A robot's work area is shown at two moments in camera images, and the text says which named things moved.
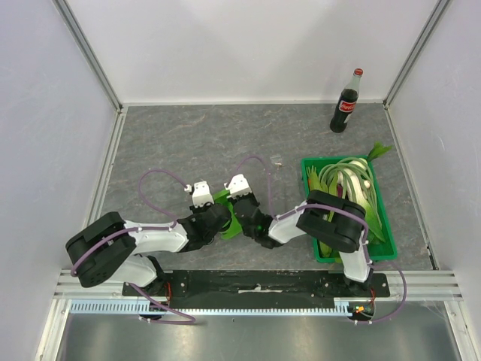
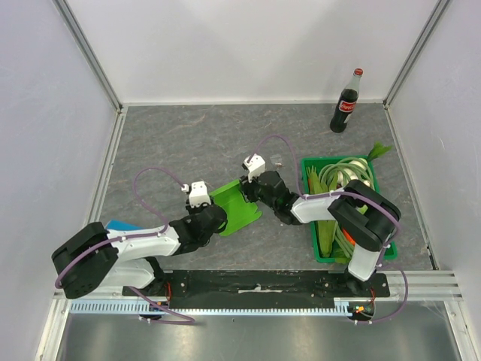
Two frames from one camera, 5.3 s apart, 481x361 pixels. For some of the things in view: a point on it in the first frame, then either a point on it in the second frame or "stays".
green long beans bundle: (352, 176) stays
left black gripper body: (199, 210) stays
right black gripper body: (243, 207) → (250, 186)
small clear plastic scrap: (276, 159) stays
